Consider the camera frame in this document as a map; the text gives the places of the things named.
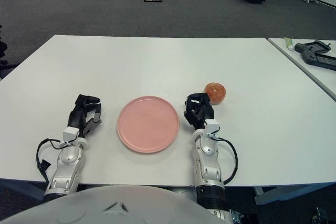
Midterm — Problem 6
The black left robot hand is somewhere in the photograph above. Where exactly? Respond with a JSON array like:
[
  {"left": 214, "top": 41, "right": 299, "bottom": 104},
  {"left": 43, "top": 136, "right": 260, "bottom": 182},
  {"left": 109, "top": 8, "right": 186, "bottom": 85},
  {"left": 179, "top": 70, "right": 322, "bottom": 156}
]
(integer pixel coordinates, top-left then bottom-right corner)
[{"left": 67, "top": 94, "right": 103, "bottom": 138}]

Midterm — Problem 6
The black office chair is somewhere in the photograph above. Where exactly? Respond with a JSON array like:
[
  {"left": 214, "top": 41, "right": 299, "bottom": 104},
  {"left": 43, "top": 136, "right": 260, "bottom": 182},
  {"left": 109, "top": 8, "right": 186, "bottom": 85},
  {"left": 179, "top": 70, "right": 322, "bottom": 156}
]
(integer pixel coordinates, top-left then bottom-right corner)
[{"left": 0, "top": 24, "right": 17, "bottom": 78}]

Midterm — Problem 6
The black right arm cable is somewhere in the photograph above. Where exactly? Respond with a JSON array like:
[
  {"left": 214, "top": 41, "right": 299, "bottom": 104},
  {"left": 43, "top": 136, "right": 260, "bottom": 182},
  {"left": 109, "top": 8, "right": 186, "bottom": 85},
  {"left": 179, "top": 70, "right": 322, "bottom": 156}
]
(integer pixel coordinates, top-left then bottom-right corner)
[{"left": 217, "top": 137, "right": 239, "bottom": 186}]

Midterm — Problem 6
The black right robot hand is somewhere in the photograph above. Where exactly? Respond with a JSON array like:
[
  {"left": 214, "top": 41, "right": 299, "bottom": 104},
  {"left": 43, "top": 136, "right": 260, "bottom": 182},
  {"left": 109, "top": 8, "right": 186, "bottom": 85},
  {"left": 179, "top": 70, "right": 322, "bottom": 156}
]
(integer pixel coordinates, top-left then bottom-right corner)
[{"left": 183, "top": 92, "right": 216, "bottom": 131}]

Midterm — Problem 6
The grey table frame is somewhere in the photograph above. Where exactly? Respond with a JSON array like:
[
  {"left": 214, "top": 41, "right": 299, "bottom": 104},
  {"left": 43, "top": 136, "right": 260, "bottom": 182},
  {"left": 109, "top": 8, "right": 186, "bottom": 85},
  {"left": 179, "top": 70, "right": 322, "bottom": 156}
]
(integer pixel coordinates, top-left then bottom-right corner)
[{"left": 254, "top": 182, "right": 336, "bottom": 205}]

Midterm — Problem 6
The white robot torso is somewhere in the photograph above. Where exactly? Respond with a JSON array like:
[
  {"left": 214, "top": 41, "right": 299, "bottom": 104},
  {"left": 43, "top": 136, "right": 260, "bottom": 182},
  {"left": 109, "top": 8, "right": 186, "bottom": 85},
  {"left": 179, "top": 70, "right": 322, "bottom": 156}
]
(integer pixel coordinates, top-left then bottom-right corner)
[{"left": 0, "top": 185, "right": 218, "bottom": 224}]

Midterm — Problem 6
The red yellow apple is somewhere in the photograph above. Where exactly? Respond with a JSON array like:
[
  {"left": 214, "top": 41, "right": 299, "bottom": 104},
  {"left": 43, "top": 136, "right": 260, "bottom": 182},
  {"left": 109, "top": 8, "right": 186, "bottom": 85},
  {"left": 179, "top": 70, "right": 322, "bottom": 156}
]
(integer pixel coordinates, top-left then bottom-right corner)
[{"left": 204, "top": 82, "right": 227, "bottom": 105}]

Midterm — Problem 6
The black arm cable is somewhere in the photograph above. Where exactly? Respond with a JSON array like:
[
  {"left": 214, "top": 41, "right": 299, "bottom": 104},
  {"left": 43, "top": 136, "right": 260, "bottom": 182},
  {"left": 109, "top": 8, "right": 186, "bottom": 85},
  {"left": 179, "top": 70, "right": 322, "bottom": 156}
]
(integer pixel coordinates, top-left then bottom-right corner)
[
  {"left": 36, "top": 138, "right": 67, "bottom": 183},
  {"left": 217, "top": 137, "right": 239, "bottom": 186}
]

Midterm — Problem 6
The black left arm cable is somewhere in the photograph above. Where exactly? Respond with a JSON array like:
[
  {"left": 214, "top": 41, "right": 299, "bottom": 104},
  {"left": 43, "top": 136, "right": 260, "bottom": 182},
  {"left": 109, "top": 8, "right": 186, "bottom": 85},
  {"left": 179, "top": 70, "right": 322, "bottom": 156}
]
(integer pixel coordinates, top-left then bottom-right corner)
[{"left": 36, "top": 138, "right": 67, "bottom": 183}]

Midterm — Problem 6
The pink round plate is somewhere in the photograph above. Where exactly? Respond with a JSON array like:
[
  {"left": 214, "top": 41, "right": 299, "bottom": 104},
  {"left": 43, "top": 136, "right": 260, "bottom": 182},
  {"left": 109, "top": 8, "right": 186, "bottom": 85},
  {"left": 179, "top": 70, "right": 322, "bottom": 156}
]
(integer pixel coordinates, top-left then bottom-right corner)
[{"left": 117, "top": 95, "right": 181, "bottom": 154}]

